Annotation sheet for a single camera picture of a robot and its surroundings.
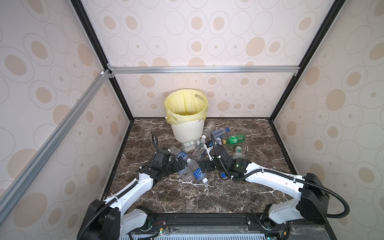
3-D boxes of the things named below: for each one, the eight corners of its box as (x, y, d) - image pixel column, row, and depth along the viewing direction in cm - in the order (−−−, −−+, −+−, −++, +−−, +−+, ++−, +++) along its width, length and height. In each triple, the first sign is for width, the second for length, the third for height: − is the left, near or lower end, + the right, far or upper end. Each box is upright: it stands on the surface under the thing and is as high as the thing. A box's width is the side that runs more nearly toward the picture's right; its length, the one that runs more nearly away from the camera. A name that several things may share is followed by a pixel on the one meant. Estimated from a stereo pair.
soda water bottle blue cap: (214, 141, 108) (215, 136, 104) (211, 136, 111) (211, 131, 107) (230, 134, 112) (231, 129, 108) (226, 130, 115) (227, 124, 111)
